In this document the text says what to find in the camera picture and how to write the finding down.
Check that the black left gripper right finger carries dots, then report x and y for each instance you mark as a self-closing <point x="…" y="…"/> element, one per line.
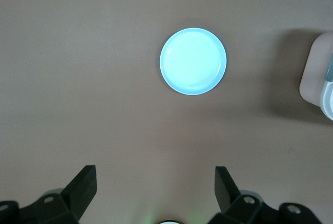
<point x="231" y="198"/>

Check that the light blue round plate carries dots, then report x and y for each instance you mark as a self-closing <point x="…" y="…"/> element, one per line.
<point x="192" y="61"/>

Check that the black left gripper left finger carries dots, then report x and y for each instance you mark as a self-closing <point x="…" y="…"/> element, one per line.
<point x="75" y="195"/>

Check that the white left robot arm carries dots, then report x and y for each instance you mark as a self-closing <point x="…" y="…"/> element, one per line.
<point x="170" y="222"/>

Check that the white lidded storage box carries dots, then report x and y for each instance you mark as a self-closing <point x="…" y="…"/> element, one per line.
<point x="313" y="73"/>

